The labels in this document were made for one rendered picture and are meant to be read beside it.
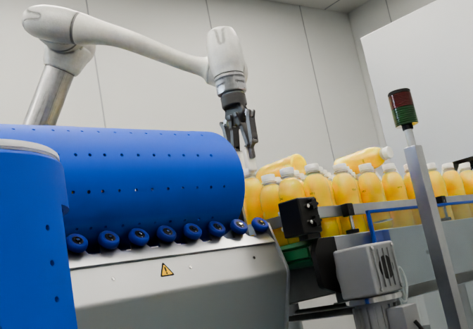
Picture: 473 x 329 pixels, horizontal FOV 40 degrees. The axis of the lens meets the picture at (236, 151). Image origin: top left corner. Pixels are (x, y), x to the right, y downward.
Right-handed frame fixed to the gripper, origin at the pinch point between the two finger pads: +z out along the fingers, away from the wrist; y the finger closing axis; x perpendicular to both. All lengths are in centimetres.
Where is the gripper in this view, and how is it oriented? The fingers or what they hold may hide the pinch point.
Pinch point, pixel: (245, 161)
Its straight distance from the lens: 184.9
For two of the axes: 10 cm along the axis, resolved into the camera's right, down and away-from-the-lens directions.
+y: 6.6, -2.7, -7.0
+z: 1.8, 9.6, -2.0
